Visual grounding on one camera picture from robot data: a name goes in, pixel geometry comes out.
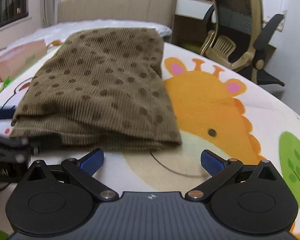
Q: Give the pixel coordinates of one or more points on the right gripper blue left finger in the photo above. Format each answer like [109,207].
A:
[81,171]

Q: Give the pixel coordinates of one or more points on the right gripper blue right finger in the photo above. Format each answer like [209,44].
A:
[221,171]

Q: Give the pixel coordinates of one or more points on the brown polka dot dress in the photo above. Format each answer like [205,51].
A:
[102,87]

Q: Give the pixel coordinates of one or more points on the colourful cartoon play mat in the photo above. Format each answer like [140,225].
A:
[219,110]

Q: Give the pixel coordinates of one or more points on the pink cardboard box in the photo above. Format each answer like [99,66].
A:
[18,59]

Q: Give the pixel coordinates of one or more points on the beige mesh office chair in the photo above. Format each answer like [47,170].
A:
[237,38]

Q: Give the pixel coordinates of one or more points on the white desk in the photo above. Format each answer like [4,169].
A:
[196,9]

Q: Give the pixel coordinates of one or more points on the beige upholstered headboard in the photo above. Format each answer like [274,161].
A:
[155,11]

